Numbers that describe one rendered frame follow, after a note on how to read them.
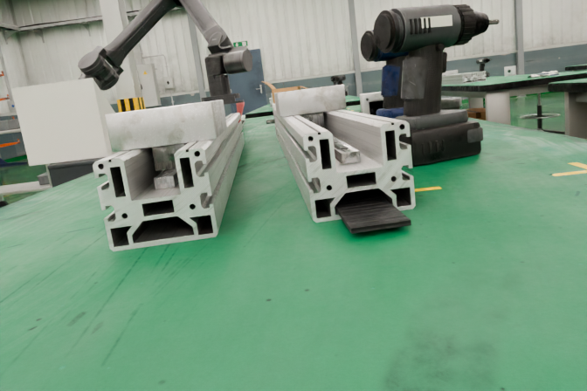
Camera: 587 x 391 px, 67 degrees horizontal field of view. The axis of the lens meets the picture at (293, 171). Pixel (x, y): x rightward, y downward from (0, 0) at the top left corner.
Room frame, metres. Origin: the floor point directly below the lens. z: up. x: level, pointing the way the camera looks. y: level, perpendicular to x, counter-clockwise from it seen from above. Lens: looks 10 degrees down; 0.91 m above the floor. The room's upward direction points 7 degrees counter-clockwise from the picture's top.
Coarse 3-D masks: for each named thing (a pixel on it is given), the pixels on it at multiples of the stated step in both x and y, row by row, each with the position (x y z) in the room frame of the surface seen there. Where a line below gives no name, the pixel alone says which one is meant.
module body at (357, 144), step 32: (288, 128) 0.61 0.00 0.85; (320, 128) 0.44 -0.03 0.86; (352, 128) 0.54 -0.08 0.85; (384, 128) 0.41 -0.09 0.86; (288, 160) 0.73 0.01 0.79; (320, 160) 0.40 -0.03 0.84; (352, 160) 0.45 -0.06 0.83; (384, 160) 0.41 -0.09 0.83; (320, 192) 0.40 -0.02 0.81; (384, 192) 0.41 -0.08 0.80
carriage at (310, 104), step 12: (276, 96) 0.77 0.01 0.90; (288, 96) 0.72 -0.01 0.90; (300, 96) 0.72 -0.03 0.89; (312, 96) 0.73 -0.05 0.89; (324, 96) 0.73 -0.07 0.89; (336, 96) 0.73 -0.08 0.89; (276, 108) 0.84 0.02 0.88; (288, 108) 0.72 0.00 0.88; (300, 108) 0.72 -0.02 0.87; (312, 108) 0.73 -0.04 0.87; (324, 108) 0.73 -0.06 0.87; (336, 108) 0.73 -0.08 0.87; (312, 120) 0.74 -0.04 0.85
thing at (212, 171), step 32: (128, 160) 0.41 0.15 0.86; (192, 160) 0.40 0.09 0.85; (224, 160) 0.57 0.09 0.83; (128, 192) 0.39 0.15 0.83; (160, 192) 0.42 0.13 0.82; (192, 192) 0.40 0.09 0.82; (224, 192) 0.51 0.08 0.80; (128, 224) 0.39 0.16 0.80; (160, 224) 0.45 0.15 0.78; (192, 224) 0.40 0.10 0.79
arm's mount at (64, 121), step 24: (24, 96) 1.33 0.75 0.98; (48, 96) 1.32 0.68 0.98; (72, 96) 1.32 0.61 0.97; (96, 96) 1.31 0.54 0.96; (24, 120) 1.33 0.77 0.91; (48, 120) 1.32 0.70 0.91; (72, 120) 1.32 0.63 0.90; (96, 120) 1.31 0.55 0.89; (24, 144) 1.33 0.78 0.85; (48, 144) 1.32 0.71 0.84; (72, 144) 1.32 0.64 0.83; (96, 144) 1.31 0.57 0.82
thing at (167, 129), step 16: (128, 112) 0.46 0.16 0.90; (144, 112) 0.46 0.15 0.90; (160, 112) 0.47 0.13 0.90; (176, 112) 0.47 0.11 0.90; (192, 112) 0.47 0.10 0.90; (208, 112) 0.47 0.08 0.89; (112, 128) 0.46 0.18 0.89; (128, 128) 0.46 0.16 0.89; (144, 128) 0.46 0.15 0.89; (160, 128) 0.47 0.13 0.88; (176, 128) 0.47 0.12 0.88; (192, 128) 0.47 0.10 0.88; (208, 128) 0.47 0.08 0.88; (224, 128) 0.59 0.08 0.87; (112, 144) 0.46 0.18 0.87; (128, 144) 0.46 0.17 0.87; (144, 144) 0.46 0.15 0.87; (160, 144) 0.47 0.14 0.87; (176, 144) 0.48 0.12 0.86; (160, 160) 0.48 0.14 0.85
